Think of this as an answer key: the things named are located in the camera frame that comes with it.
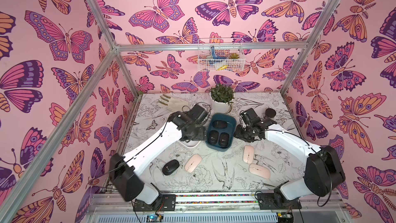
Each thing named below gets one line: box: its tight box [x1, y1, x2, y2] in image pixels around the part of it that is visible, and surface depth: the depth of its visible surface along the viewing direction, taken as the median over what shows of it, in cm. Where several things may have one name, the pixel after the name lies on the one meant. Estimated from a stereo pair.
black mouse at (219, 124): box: [212, 119, 230, 130], surface depth 102 cm
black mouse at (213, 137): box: [207, 130, 219, 145], surface depth 97 cm
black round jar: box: [265, 107, 277, 119], surface depth 105 cm
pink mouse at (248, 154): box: [242, 145, 255, 164], surface depth 89 cm
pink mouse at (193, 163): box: [184, 153, 203, 174], surface depth 87 cm
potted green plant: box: [205, 83, 235, 114], surface depth 99 cm
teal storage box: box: [205, 113, 237, 152], surface depth 97 cm
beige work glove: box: [156, 93, 190, 112], surface depth 119 cm
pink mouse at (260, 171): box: [248, 163, 271, 180], surface depth 84 cm
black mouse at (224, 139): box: [218, 132, 230, 149], surface depth 95 cm
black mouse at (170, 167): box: [161, 159, 180, 176], surface depth 85 cm
